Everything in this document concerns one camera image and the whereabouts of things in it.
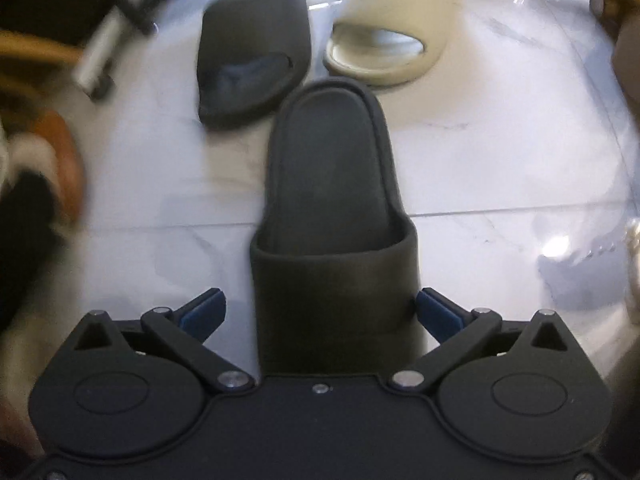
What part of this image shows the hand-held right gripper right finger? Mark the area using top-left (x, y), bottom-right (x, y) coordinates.
top-left (390, 287), bottom-right (577, 394)

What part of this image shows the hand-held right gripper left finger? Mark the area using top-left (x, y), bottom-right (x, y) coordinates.
top-left (72, 287), bottom-right (254, 394)

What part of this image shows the black slide sandal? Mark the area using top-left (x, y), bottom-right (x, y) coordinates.
top-left (196, 0), bottom-right (313, 128)
top-left (249, 79), bottom-right (420, 377)

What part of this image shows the orange fleece-lined slipper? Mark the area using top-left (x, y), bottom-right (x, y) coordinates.
top-left (0, 110), bottom-right (87, 228)

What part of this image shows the white tube with black foot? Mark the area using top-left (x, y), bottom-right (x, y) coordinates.
top-left (74, 0), bottom-right (160, 102)

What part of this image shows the beige slide sandal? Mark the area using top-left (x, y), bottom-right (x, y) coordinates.
top-left (323, 0), bottom-right (457, 87)

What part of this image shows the yellow wooden chair leg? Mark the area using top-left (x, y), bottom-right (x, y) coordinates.
top-left (0, 30), bottom-right (86, 68)

